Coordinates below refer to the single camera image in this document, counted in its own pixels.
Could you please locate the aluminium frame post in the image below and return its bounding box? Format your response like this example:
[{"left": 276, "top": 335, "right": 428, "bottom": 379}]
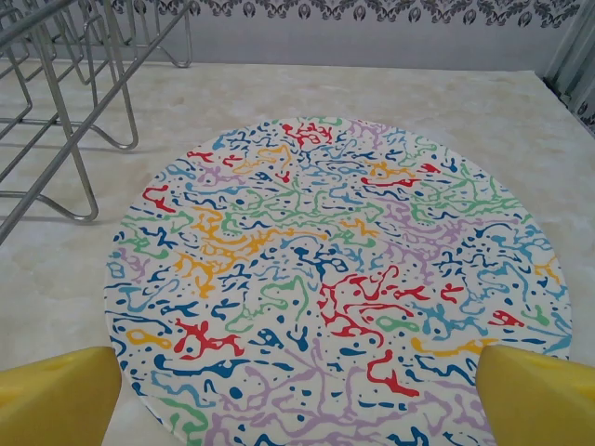
[{"left": 541, "top": 0, "right": 595, "bottom": 129}]

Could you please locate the metal wire dish rack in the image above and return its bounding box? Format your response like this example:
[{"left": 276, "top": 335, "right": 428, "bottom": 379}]
[{"left": 0, "top": 0, "right": 194, "bottom": 243}]

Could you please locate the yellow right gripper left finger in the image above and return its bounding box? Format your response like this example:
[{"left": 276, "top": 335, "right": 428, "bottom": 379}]
[{"left": 0, "top": 346, "right": 123, "bottom": 446}]

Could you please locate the colourful squiggle pattern plate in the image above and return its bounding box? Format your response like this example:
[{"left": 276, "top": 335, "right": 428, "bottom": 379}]
[{"left": 104, "top": 115, "right": 572, "bottom": 446}]

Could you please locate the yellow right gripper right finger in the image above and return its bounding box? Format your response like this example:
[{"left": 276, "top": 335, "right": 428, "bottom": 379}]
[{"left": 476, "top": 343, "right": 595, "bottom": 446}]

